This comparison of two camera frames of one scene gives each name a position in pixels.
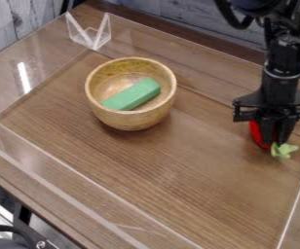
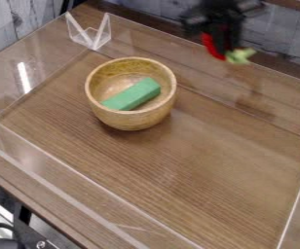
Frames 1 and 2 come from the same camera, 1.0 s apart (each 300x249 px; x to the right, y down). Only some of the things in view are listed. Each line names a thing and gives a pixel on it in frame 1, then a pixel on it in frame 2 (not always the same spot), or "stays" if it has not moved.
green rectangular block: (132, 96) stays
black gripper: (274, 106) → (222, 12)
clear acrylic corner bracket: (94, 38) stays
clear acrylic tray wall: (108, 131) stays
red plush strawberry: (279, 150) → (235, 56)
